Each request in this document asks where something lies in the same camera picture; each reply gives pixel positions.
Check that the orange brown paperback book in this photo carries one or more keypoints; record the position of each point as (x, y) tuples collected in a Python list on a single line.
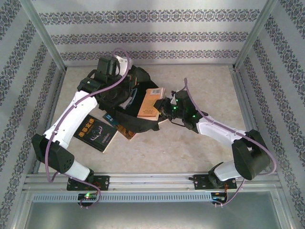
[(149, 105)]

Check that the black backpack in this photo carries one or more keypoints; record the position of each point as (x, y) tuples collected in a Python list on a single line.
[(143, 122)]

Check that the National Geography book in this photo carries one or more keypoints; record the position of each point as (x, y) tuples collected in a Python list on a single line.
[(126, 133)]

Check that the black book with orange title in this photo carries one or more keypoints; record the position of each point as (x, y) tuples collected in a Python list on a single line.
[(95, 133)]

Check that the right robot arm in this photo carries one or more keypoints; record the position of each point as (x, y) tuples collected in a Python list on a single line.
[(219, 130)]

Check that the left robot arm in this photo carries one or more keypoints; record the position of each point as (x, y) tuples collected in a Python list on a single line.
[(76, 114)]

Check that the right controller board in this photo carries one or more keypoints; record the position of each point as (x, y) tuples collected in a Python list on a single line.
[(218, 198)]

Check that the controller board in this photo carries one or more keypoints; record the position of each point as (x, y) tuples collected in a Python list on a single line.
[(218, 198), (87, 196)]

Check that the left controller board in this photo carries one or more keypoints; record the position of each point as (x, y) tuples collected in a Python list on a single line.
[(87, 196)]

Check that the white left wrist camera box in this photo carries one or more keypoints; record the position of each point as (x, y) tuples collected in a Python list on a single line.
[(122, 65)]

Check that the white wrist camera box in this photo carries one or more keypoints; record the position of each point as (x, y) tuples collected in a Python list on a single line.
[(122, 65), (174, 92)]

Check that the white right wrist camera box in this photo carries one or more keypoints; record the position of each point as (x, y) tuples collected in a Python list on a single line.
[(174, 92)]

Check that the aluminium side rail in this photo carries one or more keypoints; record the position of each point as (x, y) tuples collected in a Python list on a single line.
[(239, 90), (56, 95)]

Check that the aluminium frame post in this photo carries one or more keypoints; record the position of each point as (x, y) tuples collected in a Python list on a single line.
[(255, 33), (43, 33)]

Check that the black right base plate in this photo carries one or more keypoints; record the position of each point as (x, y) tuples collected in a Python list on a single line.
[(201, 182)]

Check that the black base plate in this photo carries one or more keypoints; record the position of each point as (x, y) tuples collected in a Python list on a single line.
[(201, 182), (103, 182)]

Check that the aluminium mounting rail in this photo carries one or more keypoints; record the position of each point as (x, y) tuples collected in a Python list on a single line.
[(152, 181)]

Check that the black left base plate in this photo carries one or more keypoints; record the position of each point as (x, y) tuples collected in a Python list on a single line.
[(103, 182)]

